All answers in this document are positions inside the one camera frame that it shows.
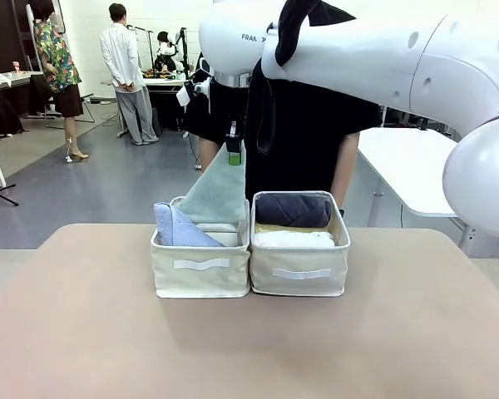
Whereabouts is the figure in floral shirt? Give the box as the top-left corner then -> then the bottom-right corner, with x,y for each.
28,0 -> 91,161

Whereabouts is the white side table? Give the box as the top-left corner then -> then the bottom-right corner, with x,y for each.
356,126 -> 472,250

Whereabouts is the cream fabric storage box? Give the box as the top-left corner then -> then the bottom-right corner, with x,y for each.
249,190 -> 351,298
150,195 -> 251,299

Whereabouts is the person's right forearm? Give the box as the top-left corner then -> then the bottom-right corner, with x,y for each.
197,135 -> 228,172

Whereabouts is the background robot with black parts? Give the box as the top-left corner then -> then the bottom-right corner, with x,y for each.
152,27 -> 193,78

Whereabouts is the dark grey towel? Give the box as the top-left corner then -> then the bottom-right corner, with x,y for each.
254,194 -> 332,229

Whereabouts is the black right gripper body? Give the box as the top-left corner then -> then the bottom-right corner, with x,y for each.
216,85 -> 250,126

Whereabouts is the person's black shirt torso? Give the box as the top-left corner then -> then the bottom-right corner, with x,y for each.
181,52 -> 384,205

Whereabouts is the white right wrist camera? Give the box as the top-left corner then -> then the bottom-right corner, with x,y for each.
175,79 -> 214,114

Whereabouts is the mint cone-folded towel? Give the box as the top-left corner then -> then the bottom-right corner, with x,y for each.
178,145 -> 248,226

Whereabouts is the white background desk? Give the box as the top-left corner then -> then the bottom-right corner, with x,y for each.
142,76 -> 192,131

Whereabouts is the white towel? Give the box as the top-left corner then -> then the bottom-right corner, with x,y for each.
254,230 -> 335,249

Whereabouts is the yellow rolled towel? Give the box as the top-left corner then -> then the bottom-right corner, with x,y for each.
254,223 -> 330,234

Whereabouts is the man in white shirt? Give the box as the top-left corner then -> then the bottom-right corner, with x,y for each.
99,2 -> 160,146

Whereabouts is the person's left forearm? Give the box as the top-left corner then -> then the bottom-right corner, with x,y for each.
329,131 -> 361,209

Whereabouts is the blue cone-folded towel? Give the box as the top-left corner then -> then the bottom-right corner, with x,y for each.
153,202 -> 226,249

